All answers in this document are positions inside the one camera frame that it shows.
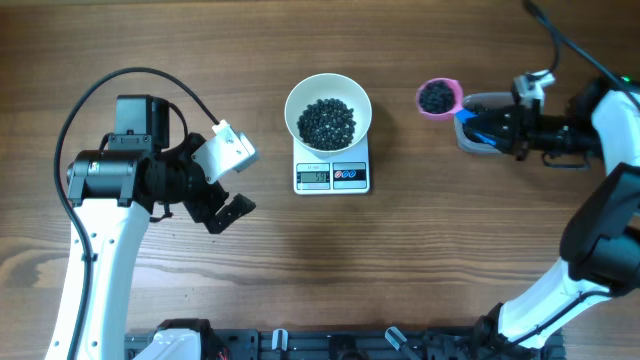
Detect pink scoop blue handle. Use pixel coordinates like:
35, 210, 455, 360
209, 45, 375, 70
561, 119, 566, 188
415, 78, 476, 123

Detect black beans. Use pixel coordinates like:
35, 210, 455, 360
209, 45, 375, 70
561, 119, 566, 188
296, 98, 356, 151
418, 80, 455, 114

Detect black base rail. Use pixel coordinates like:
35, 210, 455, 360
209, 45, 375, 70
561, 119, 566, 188
123, 327, 566, 360

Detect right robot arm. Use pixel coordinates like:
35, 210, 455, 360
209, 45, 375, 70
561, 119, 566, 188
455, 76, 639, 359

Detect left black camera cable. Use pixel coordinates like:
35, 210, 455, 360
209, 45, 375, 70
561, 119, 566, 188
53, 66, 221, 360

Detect black beans in bowl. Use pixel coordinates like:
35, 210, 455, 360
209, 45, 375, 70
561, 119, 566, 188
296, 98, 356, 151

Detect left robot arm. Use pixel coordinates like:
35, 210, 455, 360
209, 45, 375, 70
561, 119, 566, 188
46, 95, 258, 359

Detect clear plastic container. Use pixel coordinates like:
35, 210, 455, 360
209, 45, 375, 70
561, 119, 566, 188
454, 92, 514, 155

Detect white bowl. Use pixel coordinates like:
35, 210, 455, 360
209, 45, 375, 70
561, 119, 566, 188
284, 73, 373, 155

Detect white digital kitchen scale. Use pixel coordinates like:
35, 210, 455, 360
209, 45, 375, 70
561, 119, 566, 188
293, 136, 371, 195

